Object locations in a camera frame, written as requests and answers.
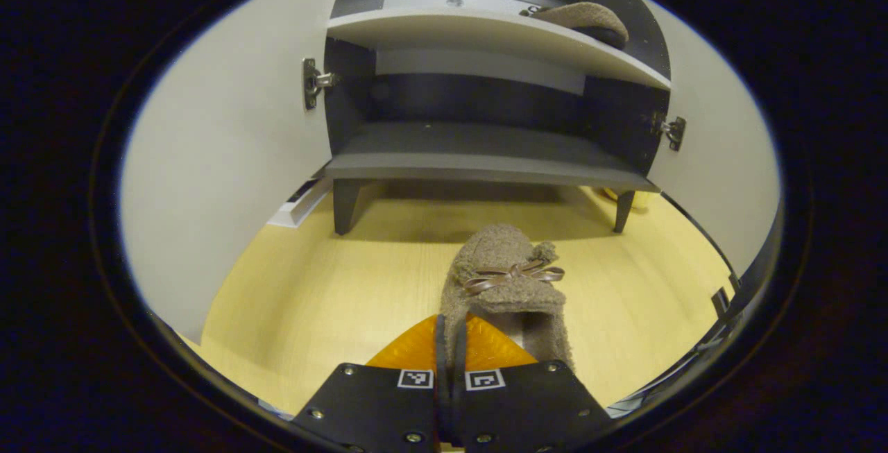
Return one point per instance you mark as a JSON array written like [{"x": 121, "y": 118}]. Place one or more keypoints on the grey cabinet door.
[
  {"x": 721, "y": 148},
  {"x": 222, "y": 161}
]

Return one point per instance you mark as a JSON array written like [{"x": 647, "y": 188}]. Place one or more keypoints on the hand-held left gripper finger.
[
  {"x": 458, "y": 397},
  {"x": 441, "y": 397}
]

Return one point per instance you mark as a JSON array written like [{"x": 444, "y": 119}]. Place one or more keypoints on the metal door hinge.
[
  {"x": 671, "y": 131},
  {"x": 313, "y": 82}
]

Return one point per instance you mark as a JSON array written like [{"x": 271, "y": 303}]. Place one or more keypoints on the brown fuzzy shoe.
[
  {"x": 499, "y": 259},
  {"x": 579, "y": 17}
]

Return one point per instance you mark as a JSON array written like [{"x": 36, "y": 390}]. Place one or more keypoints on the white flat object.
[{"x": 302, "y": 204}]

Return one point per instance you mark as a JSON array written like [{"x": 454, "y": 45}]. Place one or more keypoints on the black backdrop cloth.
[{"x": 760, "y": 286}]

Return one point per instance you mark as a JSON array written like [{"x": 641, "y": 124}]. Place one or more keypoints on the grey shoe cabinet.
[{"x": 485, "y": 144}]

